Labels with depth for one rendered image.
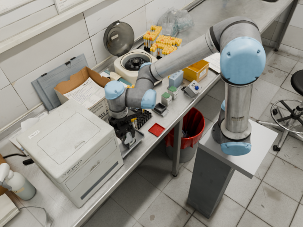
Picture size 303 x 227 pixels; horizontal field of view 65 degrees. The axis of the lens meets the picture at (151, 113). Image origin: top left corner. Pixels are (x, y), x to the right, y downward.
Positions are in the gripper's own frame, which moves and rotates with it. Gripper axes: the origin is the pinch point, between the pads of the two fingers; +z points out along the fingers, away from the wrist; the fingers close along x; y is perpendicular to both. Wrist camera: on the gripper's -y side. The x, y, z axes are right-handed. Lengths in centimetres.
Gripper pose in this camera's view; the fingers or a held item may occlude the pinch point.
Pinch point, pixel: (128, 137)
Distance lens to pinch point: 117.0
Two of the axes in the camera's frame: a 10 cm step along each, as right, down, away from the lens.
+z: 0.4, 6.5, 7.6
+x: 7.7, 4.6, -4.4
